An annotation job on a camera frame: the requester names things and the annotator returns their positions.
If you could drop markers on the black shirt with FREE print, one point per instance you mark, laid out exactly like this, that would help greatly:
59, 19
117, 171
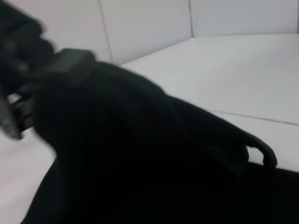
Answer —
140, 151

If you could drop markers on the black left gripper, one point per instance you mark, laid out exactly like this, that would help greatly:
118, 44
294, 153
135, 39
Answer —
16, 46

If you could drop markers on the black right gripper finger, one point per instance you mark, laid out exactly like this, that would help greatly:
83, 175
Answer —
230, 161

